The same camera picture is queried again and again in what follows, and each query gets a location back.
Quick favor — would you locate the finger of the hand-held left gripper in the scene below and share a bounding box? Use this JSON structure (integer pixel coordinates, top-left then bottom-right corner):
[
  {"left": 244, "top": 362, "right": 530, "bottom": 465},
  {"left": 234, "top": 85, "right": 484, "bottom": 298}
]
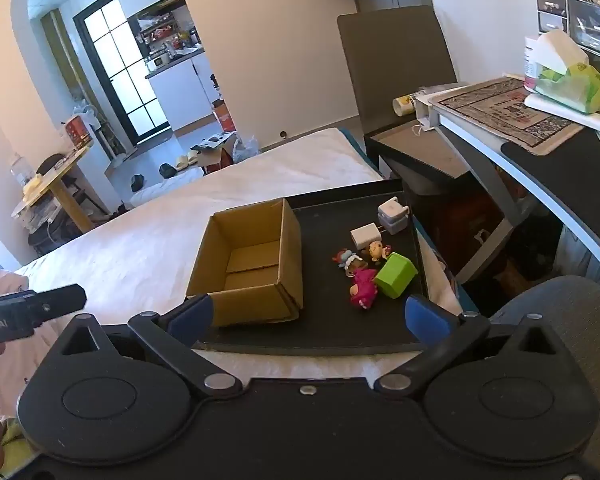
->
[{"left": 27, "top": 284, "right": 87, "bottom": 328}]

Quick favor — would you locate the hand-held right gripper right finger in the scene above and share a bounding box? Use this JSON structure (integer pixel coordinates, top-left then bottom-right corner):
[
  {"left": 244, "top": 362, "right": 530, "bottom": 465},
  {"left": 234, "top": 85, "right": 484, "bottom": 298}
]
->
[{"left": 374, "top": 296, "right": 563, "bottom": 393}]

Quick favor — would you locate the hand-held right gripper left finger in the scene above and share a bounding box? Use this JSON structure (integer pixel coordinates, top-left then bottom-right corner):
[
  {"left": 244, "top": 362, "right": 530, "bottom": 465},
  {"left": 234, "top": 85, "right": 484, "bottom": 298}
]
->
[{"left": 59, "top": 294, "right": 243, "bottom": 401}]

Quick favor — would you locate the green cube box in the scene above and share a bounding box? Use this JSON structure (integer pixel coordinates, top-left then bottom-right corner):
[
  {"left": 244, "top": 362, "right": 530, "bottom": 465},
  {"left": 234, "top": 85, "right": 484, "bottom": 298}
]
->
[{"left": 374, "top": 253, "right": 419, "bottom": 300}]

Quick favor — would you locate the pink toy figure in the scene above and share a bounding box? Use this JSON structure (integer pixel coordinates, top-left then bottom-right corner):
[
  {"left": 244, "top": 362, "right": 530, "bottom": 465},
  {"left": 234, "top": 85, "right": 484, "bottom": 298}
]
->
[{"left": 349, "top": 269, "right": 379, "bottom": 311}]

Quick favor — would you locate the blue red-hat toy figure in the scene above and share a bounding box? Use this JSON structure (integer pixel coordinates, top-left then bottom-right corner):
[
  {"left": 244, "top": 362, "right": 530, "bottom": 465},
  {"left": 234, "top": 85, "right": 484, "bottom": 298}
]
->
[{"left": 332, "top": 247, "right": 366, "bottom": 278}]

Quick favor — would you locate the black tray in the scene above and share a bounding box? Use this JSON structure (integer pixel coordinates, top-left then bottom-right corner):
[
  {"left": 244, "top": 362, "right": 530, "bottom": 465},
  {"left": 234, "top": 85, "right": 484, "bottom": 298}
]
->
[{"left": 195, "top": 180, "right": 431, "bottom": 357}]

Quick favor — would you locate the white charger block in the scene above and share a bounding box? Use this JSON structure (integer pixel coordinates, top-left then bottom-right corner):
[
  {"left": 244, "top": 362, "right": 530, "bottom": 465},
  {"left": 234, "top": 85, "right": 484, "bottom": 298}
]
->
[{"left": 350, "top": 226, "right": 381, "bottom": 251}]

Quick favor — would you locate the white lavender plug adapter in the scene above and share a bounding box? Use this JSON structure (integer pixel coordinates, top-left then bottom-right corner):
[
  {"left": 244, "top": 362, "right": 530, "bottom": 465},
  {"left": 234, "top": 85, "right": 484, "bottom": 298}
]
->
[{"left": 377, "top": 196, "right": 410, "bottom": 236}]

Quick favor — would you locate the white bed blanket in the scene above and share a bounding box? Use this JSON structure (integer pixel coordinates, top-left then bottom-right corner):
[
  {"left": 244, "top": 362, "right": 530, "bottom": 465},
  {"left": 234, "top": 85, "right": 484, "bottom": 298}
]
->
[{"left": 0, "top": 127, "right": 386, "bottom": 406}]

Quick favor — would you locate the wooden table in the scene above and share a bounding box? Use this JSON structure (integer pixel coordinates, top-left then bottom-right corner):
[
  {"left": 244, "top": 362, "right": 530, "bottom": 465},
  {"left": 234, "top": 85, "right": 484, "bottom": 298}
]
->
[{"left": 12, "top": 142, "right": 98, "bottom": 233}]

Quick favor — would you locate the yellow green cloth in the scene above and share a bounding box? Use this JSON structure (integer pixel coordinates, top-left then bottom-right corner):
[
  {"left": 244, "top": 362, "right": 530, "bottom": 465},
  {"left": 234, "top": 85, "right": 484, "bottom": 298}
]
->
[{"left": 0, "top": 417, "right": 37, "bottom": 476}]

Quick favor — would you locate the white pillow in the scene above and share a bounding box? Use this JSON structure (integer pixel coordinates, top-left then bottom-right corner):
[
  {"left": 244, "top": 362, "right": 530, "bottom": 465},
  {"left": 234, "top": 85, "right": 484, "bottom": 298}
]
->
[{"left": 130, "top": 167, "right": 203, "bottom": 206}]

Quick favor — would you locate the cardboard box with flaps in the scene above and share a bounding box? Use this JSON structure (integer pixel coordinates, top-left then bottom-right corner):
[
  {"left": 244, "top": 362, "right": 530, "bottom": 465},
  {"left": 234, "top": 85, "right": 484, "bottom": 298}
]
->
[{"left": 190, "top": 131, "right": 238, "bottom": 175}]

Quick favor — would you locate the black side table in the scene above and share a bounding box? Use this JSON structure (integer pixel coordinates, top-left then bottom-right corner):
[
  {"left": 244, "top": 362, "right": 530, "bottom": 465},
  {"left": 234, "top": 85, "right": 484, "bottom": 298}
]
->
[{"left": 365, "top": 120, "right": 481, "bottom": 196}]

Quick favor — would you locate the red box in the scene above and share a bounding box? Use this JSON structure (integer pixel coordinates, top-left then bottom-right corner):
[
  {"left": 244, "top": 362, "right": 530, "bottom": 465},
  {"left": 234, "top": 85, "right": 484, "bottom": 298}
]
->
[{"left": 64, "top": 115, "right": 92, "bottom": 146}]

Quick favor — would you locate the clear plastic bag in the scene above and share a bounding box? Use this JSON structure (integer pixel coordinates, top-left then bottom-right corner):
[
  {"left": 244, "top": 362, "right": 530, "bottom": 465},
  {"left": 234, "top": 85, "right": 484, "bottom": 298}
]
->
[{"left": 232, "top": 135, "right": 261, "bottom": 163}]

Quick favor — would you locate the white desk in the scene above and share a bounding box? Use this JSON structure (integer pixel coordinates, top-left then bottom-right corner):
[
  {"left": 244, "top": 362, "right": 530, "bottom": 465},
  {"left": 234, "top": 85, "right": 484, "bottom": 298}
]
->
[{"left": 415, "top": 77, "right": 600, "bottom": 293}]

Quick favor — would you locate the red carton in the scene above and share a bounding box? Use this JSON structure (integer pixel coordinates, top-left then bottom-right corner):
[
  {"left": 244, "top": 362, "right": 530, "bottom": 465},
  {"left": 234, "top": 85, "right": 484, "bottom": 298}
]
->
[{"left": 211, "top": 97, "right": 237, "bottom": 132}]

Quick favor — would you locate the stack of paper cups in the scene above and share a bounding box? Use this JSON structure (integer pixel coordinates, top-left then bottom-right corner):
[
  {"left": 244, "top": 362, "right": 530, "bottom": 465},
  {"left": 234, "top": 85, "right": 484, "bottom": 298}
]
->
[{"left": 392, "top": 94, "right": 421, "bottom": 117}]

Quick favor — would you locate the patterned printed mat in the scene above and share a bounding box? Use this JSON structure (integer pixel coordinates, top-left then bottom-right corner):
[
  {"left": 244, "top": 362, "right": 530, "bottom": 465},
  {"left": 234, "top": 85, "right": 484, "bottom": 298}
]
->
[{"left": 437, "top": 78, "right": 586, "bottom": 150}]

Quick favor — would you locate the white kitchen counter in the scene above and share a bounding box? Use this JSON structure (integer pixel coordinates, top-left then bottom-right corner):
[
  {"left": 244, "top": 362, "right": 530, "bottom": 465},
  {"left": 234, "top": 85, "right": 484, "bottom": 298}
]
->
[{"left": 145, "top": 47, "right": 221, "bottom": 131}]

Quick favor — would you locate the black framed glass door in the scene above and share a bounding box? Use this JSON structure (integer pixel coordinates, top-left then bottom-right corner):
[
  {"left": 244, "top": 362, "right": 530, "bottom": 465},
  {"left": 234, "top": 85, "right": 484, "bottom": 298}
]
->
[{"left": 74, "top": 0, "right": 171, "bottom": 143}]

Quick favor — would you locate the brown upright board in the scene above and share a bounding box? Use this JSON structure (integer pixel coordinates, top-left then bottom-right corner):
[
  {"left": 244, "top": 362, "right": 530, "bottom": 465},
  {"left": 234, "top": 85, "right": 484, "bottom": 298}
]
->
[{"left": 336, "top": 5, "right": 458, "bottom": 136}]

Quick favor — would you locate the white can pink label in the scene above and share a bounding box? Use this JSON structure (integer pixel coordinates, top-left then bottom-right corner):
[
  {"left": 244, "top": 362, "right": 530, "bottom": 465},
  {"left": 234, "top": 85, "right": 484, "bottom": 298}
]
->
[{"left": 523, "top": 36, "right": 543, "bottom": 92}]

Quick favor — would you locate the green tissue pack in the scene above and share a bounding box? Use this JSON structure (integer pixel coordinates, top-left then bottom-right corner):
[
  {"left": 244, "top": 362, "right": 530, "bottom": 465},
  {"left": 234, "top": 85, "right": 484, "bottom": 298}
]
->
[{"left": 532, "top": 30, "right": 600, "bottom": 113}]

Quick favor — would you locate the drawer organiser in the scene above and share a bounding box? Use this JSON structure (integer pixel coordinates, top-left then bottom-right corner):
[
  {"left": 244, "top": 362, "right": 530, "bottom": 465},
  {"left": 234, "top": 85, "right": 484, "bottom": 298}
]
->
[{"left": 536, "top": 0, "right": 600, "bottom": 63}]

